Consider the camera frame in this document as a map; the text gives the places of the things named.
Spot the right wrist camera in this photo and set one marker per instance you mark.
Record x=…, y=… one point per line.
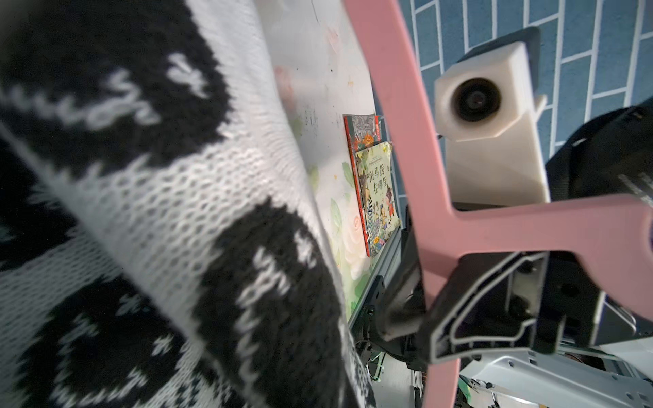
x=486, y=109

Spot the colourful picture book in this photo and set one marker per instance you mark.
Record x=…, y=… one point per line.
x=371, y=162

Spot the smiley face grey scarf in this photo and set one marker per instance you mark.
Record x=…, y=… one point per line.
x=160, y=242

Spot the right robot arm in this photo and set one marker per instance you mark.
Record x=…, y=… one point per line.
x=611, y=155

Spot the pink clothes hanger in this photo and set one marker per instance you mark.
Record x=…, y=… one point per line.
x=610, y=235

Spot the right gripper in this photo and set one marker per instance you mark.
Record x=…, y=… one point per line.
x=497, y=302

